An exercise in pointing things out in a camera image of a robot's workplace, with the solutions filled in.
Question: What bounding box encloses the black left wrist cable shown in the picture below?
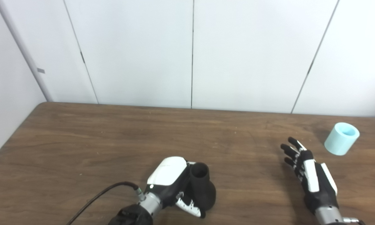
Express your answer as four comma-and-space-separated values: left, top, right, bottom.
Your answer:
65, 182, 145, 225

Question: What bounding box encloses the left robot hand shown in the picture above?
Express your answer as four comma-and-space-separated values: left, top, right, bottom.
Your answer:
144, 157, 206, 218

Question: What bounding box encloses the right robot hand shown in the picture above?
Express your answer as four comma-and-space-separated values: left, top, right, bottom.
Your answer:
281, 137, 338, 215

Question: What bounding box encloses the light-blue hose piece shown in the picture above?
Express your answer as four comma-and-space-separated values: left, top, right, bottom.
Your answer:
324, 122, 360, 156

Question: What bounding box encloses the black funnel-shaped nozzle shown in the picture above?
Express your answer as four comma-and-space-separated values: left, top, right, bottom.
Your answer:
190, 162, 216, 211

